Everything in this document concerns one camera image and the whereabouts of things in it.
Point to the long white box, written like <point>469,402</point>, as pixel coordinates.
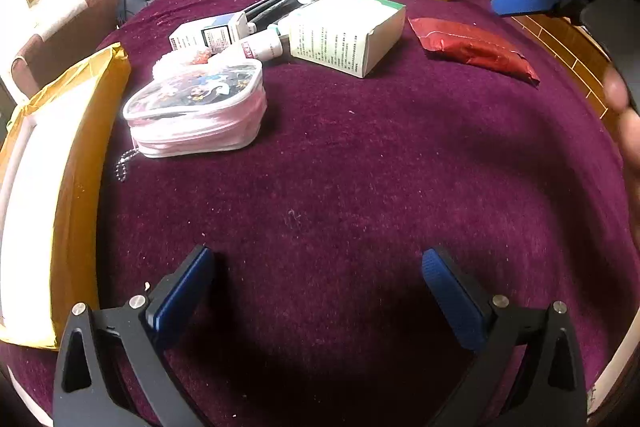
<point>187,38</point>

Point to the clear cartoon print pouch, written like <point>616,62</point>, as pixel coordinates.
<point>200,107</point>

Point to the white tube red label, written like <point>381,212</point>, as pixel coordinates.
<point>260,47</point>

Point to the yellow cardboard box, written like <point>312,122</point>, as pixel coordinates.
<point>75,207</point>

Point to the brown armchair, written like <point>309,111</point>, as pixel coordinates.
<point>75,22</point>

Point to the person's right hand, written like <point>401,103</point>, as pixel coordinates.
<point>617,89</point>

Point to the wooden cabinet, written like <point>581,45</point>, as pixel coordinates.
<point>550,37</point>

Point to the blue white medicine box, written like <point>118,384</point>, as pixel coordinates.
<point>225,32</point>

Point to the maroon velvet tablecloth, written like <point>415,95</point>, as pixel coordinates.
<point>350,157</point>

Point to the green white carton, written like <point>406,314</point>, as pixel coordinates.
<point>345,32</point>

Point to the black marker red end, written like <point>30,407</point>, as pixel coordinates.
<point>274,13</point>

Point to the red foil packet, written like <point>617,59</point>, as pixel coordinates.
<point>465,44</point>

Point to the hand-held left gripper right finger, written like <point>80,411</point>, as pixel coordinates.
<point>450,297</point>

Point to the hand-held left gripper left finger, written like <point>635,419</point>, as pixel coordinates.
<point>180,292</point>

